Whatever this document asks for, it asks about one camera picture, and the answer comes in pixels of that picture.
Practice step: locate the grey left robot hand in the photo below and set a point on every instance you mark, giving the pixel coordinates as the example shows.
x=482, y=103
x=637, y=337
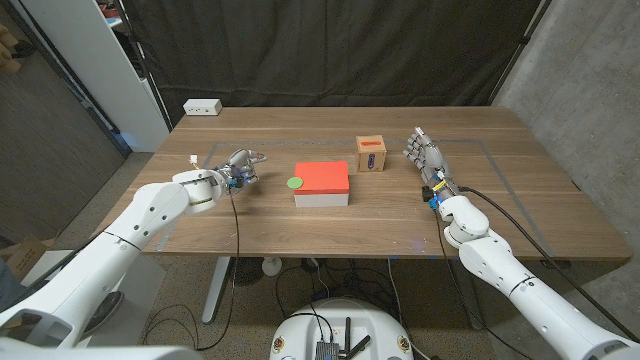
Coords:
x=239, y=161

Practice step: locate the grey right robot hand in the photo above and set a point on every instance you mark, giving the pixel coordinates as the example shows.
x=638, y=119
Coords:
x=431, y=157

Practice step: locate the green round coin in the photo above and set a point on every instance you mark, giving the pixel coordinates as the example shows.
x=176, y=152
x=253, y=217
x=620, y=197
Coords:
x=295, y=183

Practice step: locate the red-and-white box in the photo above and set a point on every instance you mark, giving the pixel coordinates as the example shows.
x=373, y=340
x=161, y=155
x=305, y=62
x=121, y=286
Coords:
x=322, y=177

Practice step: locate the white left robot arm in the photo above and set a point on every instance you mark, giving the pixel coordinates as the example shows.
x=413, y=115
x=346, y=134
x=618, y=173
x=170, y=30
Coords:
x=125, y=240

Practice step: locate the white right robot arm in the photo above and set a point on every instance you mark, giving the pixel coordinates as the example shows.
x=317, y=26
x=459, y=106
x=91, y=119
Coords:
x=505, y=265

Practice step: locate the white power outlet box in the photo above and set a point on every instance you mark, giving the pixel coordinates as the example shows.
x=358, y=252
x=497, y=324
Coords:
x=202, y=106

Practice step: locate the brown cardboard box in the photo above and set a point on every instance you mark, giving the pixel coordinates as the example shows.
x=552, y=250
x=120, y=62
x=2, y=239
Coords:
x=25, y=255

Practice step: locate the grey tape line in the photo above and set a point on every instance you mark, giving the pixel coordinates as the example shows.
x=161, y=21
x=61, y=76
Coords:
x=510, y=195

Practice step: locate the white round foot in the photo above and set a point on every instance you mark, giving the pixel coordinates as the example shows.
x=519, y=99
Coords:
x=271, y=266

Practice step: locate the black round fan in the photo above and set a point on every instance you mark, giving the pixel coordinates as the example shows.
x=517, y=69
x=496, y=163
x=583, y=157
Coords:
x=247, y=271

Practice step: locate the white table leg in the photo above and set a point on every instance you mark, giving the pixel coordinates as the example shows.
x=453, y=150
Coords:
x=216, y=290

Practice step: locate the black backdrop stand pole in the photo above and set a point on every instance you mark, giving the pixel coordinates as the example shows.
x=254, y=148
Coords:
x=520, y=50
x=147, y=65

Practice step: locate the black fabric backdrop curtain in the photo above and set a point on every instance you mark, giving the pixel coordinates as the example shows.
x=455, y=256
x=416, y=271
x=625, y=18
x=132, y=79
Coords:
x=325, y=50

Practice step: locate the white cabinet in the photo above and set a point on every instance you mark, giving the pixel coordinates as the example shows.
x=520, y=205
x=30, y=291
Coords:
x=100, y=65

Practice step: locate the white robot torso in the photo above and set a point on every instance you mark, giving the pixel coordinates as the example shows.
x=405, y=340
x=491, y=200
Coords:
x=342, y=325

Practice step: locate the black antenna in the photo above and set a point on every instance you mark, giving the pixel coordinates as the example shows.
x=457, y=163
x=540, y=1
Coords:
x=359, y=346
x=347, y=332

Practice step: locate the grey electronics module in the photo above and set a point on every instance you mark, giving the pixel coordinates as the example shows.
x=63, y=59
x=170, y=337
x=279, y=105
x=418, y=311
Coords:
x=328, y=351

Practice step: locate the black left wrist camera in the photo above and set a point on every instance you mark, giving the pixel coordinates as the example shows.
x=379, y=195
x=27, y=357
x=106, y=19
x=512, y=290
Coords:
x=236, y=185

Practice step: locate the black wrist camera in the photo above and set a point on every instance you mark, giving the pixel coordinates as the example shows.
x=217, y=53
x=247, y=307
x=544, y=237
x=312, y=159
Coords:
x=428, y=194
x=236, y=185

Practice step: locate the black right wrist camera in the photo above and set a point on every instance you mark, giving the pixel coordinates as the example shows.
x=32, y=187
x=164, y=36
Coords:
x=428, y=194

